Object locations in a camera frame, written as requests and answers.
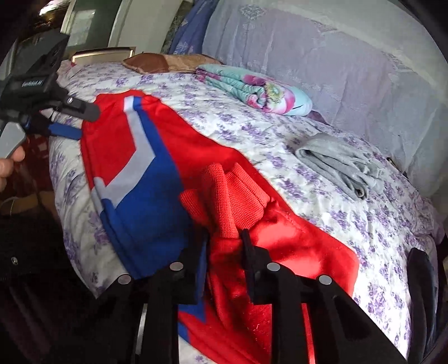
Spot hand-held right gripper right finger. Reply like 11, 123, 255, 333
240, 229, 408, 364

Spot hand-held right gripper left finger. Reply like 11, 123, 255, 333
100, 241, 211, 364

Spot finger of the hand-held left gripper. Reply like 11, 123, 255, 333
19, 111, 83, 141
52, 92, 101, 123

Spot red blue white jacket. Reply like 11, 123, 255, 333
80, 89, 361, 364

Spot person's left hand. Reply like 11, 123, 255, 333
0, 145, 26, 192

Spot wooden bed headboard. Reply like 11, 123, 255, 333
70, 46, 136, 66

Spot bed with purple floral sheet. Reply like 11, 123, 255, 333
48, 58, 446, 364

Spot brown pillow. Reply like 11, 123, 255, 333
123, 52, 225, 74

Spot white framed panel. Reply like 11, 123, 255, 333
108, 0, 183, 55

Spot folded grey garment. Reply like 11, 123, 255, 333
294, 132, 388, 201

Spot blue patterned cloth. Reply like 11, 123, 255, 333
168, 0, 218, 57

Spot folded floral quilt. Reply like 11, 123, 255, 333
195, 63, 313, 117

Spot dark navy garment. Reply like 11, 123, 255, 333
407, 247, 440, 338

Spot white lace mosquito net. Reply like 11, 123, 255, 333
202, 0, 448, 197

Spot white window frame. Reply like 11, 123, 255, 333
59, 0, 124, 50

